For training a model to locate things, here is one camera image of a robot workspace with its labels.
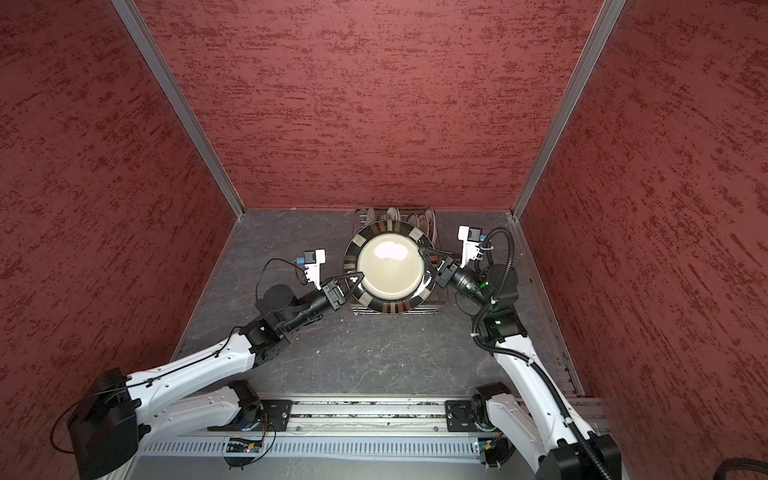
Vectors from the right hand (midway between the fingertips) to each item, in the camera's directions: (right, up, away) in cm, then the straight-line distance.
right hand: (415, 256), depth 67 cm
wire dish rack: (+2, +12, +31) cm, 33 cm away
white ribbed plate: (-13, +11, +37) cm, 41 cm away
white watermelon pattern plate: (-6, +12, +33) cm, 36 cm away
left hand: (-12, -6, +1) cm, 13 cm away
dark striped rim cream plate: (-4, -5, +1) cm, 7 cm away
